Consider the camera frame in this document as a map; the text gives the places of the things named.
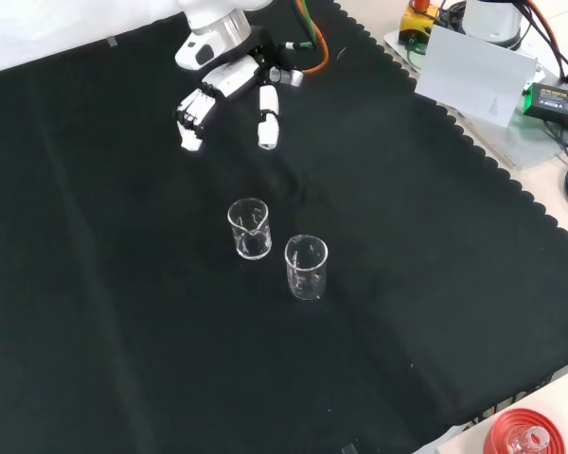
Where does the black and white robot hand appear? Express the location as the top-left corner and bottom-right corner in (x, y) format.
(173, 28), (285, 152)

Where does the clear glass beaker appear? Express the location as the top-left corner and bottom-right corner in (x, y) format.
(283, 234), (329, 302)
(226, 198), (273, 261)

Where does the yellow stop button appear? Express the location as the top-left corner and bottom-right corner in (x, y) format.
(399, 0), (440, 44)

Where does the black bench cloth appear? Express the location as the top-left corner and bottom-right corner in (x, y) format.
(0, 0), (568, 454)

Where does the black power supply box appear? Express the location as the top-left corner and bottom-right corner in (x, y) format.
(522, 82), (568, 132)

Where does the small clear glass piece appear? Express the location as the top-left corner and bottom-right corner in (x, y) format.
(507, 425), (551, 454)

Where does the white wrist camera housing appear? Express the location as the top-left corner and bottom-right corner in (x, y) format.
(173, 30), (219, 72)

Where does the green cable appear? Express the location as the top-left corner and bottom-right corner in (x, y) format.
(283, 0), (326, 51)

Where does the orange cable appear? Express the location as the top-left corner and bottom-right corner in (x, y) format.
(524, 0), (568, 94)
(298, 0), (332, 77)

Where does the grey metal base plate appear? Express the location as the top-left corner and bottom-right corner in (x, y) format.
(382, 27), (568, 170)

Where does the thin black cable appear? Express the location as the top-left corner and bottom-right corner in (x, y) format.
(541, 117), (568, 165)

